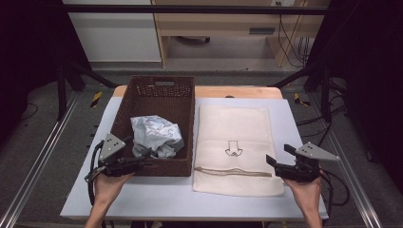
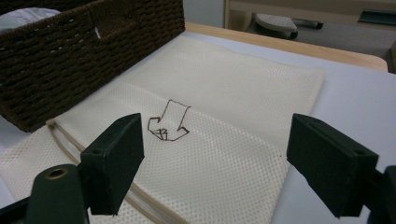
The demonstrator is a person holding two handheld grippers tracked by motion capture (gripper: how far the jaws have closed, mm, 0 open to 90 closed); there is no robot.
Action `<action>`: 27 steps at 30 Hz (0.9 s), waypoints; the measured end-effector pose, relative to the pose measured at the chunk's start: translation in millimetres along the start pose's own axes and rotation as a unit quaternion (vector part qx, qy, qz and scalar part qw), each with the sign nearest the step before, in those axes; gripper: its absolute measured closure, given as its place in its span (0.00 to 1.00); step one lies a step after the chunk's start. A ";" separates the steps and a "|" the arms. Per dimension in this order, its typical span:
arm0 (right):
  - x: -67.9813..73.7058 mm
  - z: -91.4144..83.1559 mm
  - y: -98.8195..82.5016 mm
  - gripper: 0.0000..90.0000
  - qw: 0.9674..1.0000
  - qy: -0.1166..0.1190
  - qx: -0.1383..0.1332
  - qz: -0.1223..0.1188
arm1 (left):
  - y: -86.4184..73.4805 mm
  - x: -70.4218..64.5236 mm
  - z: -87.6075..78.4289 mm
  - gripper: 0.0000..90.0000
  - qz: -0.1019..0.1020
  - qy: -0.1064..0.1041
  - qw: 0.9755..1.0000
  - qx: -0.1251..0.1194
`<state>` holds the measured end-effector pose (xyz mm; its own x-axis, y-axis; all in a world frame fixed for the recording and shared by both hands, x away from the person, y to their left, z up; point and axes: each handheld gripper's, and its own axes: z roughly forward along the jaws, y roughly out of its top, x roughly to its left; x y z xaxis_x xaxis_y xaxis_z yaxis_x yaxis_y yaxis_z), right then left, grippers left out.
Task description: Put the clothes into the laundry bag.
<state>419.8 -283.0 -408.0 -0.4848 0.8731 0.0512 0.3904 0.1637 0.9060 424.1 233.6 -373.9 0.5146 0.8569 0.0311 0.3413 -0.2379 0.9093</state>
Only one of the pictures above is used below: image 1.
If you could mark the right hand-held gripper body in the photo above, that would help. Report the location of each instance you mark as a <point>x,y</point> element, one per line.
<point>301,166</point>

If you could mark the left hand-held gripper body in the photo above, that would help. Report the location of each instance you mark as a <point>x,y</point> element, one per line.
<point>111,155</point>

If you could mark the light grey garment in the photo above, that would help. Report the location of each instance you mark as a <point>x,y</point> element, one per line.
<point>157,136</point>

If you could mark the brown wicker basket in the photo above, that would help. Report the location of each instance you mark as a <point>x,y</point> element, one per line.
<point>164,104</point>

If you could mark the person's right hand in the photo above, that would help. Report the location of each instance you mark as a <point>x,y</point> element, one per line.
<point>304,191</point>

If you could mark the person's left hand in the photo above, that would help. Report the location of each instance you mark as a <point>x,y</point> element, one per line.
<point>109,186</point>

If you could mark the white foam board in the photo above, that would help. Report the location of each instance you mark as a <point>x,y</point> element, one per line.
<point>158,196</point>

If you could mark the yellow black floor tape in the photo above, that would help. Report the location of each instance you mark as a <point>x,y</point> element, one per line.
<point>299,99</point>
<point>96,99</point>

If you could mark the black metal stand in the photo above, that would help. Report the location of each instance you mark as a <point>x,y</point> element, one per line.
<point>324,95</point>
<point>63,91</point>

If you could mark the wooden table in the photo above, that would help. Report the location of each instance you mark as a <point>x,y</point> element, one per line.
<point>221,91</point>

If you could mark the white cabinet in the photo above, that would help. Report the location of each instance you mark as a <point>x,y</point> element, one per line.
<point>114,34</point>

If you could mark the black curtain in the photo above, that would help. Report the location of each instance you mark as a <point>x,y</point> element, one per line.
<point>370,63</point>
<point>28,47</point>

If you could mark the light wooden desk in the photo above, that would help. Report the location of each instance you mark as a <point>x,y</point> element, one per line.
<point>218,25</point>

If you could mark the aluminium floor rail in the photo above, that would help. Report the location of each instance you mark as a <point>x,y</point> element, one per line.
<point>38,158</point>
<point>345,158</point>

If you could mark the black horizontal frame bar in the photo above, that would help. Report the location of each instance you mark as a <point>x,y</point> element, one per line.
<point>190,9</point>

